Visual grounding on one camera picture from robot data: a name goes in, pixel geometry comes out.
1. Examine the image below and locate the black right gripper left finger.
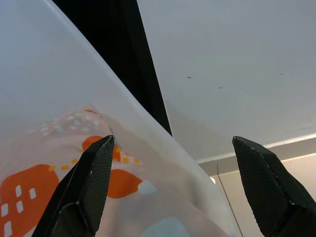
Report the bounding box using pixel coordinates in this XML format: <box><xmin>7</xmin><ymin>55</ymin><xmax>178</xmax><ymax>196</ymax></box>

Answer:
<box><xmin>31</xmin><ymin>134</ymin><xmax>116</xmax><ymax>237</ymax></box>

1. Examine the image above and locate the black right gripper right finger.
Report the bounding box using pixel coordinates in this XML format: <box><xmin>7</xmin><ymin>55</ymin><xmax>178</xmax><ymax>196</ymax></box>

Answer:
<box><xmin>232</xmin><ymin>135</ymin><xmax>316</xmax><ymax>237</ymax></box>

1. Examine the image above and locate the translucent white orange-patterned sheet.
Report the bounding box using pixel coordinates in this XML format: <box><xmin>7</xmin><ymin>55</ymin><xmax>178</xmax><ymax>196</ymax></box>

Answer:
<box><xmin>0</xmin><ymin>0</ymin><xmax>240</xmax><ymax>237</ymax></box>

